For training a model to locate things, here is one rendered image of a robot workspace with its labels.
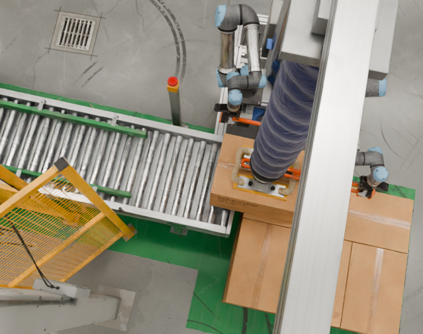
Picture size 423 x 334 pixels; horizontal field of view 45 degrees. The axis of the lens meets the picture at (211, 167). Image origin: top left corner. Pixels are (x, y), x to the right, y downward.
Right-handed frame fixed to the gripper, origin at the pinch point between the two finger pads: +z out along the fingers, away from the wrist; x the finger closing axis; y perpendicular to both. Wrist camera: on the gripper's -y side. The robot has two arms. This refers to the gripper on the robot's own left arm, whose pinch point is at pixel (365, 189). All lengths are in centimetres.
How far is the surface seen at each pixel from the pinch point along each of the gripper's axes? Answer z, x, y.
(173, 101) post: 41, -46, 131
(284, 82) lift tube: -132, 9, 68
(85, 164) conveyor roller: 63, 8, 186
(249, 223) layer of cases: 66, 23, 60
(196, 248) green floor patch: 120, 43, 95
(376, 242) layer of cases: 67, 16, -31
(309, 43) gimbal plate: -168, 14, 66
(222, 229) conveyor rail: 60, 33, 78
